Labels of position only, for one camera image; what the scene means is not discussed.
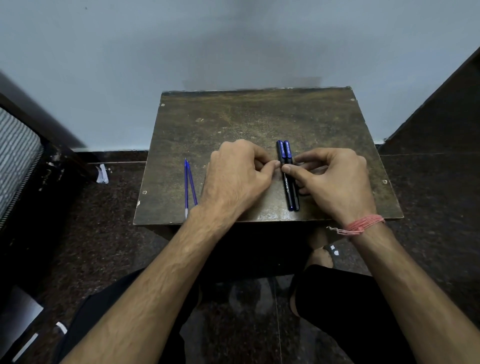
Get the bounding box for person's right hand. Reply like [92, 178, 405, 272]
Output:
[281, 147, 378, 226]

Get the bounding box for person's left hand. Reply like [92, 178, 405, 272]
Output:
[189, 139, 282, 226]

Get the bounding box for black pen with blue cap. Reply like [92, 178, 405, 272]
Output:
[276, 140, 296, 212]
[283, 140, 301, 212]

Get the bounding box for person's right forearm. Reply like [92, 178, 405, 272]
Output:
[347, 221, 480, 364]

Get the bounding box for person's left forearm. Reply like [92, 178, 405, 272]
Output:
[59, 208, 241, 364]

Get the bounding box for person's foot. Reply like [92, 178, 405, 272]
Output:
[304, 225, 341, 270]

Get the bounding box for black shorts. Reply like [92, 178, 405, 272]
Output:
[52, 263, 419, 364]

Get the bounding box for dark chair with striped fabric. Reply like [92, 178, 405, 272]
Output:
[0, 70, 96, 235]

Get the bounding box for pink thread bracelet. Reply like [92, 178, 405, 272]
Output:
[325, 214, 386, 237]

